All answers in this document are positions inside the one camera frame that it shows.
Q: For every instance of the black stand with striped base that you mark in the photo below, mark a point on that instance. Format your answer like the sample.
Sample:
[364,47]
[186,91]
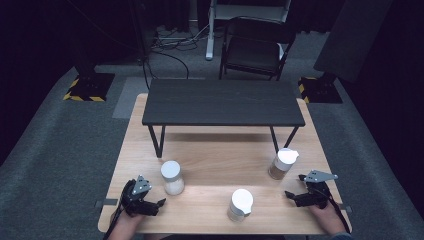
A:
[321,90]
[90,86]

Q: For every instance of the person's right hand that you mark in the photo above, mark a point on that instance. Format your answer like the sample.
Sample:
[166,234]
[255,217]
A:
[328,218]

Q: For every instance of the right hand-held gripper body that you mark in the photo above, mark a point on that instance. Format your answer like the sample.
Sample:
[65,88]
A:
[318,196]

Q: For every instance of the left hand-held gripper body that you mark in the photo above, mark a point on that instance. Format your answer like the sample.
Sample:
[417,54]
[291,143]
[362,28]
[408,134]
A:
[133,200]

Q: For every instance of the white desk frame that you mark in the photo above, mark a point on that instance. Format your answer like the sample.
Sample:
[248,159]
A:
[210,33]

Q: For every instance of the spout-lid jar of brown spice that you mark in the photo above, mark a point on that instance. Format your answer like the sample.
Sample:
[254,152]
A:
[283,161]

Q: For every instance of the grey tape tab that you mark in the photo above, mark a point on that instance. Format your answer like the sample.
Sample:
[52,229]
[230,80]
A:
[108,202]
[348,209]

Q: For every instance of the grey panel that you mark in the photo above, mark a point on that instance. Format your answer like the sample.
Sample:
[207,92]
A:
[350,36]

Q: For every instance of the spout-lid jar of tan spice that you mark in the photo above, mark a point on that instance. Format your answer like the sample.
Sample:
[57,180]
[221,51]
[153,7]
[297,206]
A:
[240,203]

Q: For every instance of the black raised shelf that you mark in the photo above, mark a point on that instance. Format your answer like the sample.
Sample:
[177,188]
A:
[223,101]

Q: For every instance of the person's left hand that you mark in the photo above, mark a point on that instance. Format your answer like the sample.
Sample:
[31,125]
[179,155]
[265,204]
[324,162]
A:
[126,224]

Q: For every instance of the round-lid jar of white salt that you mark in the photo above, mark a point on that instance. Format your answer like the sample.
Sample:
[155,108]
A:
[172,178]

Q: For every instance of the black folding chair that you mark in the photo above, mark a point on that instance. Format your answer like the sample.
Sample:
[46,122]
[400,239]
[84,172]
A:
[253,50]

